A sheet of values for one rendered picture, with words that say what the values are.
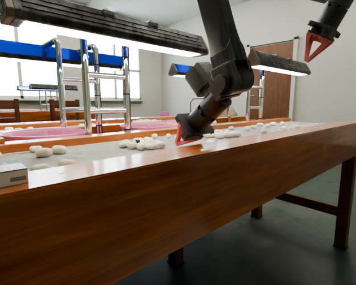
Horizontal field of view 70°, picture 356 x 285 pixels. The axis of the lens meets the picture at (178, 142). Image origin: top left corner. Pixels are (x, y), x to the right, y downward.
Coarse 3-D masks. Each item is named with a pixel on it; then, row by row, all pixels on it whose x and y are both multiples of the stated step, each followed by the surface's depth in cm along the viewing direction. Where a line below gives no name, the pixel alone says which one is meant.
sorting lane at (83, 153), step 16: (240, 128) 127; (272, 128) 127; (288, 128) 127; (96, 144) 79; (112, 144) 79; (192, 144) 79; (0, 160) 57; (16, 160) 57; (32, 160) 57; (48, 160) 57; (80, 160) 57; (96, 160) 57
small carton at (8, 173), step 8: (0, 168) 33; (8, 168) 33; (16, 168) 33; (24, 168) 33; (0, 176) 31; (8, 176) 32; (16, 176) 32; (24, 176) 33; (0, 184) 31; (8, 184) 32
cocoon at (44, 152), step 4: (40, 148) 60; (44, 148) 60; (48, 148) 60; (36, 152) 60; (40, 152) 60; (44, 152) 60; (48, 152) 60; (52, 152) 61; (40, 156) 60; (44, 156) 60; (48, 156) 60
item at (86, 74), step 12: (108, 12) 67; (156, 24) 78; (84, 48) 80; (84, 60) 81; (84, 72) 81; (96, 72) 84; (84, 84) 82; (84, 96) 82; (84, 108) 83; (96, 108) 86; (108, 108) 89; (120, 108) 92; (84, 120) 84
